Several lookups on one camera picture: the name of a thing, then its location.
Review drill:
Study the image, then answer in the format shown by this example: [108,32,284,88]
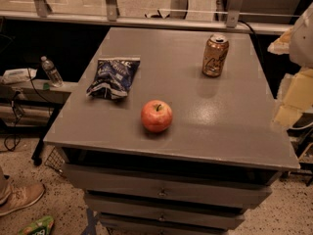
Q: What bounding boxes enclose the tan sneaker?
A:
[0,178,45,216]

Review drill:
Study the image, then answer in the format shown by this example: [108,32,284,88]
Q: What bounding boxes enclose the clear plastic water bottle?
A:
[41,56,64,87]

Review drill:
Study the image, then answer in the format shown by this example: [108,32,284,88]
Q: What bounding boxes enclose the red apple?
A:
[141,100,173,133]

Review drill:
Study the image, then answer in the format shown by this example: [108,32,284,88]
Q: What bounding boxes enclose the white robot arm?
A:
[267,4,313,127]

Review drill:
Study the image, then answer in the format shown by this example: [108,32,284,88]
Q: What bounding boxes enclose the metal window railing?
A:
[0,0,293,35]

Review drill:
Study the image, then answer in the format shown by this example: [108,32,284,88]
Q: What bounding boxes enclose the wire mesh basket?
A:
[44,148,65,174]

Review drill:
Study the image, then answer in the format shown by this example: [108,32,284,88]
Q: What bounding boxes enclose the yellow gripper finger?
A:
[267,28,292,55]
[273,68,313,127]

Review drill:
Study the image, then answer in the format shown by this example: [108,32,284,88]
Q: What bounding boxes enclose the green snack package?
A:
[18,215,55,235]

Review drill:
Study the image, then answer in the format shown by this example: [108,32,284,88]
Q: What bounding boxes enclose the white cloth on bench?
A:
[1,68,37,84]

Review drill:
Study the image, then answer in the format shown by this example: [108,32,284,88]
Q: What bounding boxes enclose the orange soda can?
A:
[202,33,229,77]

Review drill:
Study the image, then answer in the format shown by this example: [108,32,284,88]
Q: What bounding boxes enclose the grey drawer cabinet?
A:
[45,27,298,235]

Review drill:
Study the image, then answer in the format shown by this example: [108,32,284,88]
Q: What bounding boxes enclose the low side bench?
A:
[0,79,77,166]

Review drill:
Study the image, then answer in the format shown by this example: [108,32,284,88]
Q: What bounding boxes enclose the black cable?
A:
[3,68,53,153]

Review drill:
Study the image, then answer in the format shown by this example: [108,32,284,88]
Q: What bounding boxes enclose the blue chip bag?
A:
[86,57,141,100]

